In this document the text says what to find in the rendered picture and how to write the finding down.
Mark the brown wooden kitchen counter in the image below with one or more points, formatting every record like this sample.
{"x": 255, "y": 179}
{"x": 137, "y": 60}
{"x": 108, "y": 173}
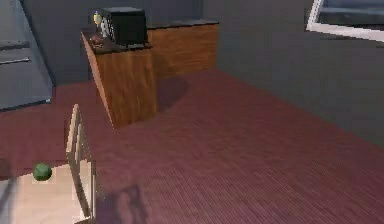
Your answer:
{"x": 133, "y": 80}

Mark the white framed window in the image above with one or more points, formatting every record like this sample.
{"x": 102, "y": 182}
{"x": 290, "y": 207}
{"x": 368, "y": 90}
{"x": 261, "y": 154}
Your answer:
{"x": 346, "y": 16}

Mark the dark red bowl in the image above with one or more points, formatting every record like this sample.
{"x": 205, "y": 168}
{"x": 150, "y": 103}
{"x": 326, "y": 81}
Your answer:
{"x": 96, "y": 39}

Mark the green round fruit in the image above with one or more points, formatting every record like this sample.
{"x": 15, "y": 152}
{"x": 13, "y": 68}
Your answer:
{"x": 42, "y": 172}

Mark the pale wooden table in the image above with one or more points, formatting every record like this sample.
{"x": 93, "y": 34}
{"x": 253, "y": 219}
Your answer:
{"x": 43, "y": 200}

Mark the black microwave oven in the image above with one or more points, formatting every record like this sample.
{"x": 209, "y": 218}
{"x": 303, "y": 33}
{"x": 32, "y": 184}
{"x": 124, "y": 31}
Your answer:
{"x": 128, "y": 26}

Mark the yellow and white bottle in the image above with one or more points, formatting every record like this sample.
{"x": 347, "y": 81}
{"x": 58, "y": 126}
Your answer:
{"x": 97, "y": 19}

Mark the grey fridge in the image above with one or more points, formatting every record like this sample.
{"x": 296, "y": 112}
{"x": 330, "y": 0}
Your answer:
{"x": 20, "y": 66}

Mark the pale wooden chair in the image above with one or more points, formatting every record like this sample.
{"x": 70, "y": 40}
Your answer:
{"x": 80, "y": 156}

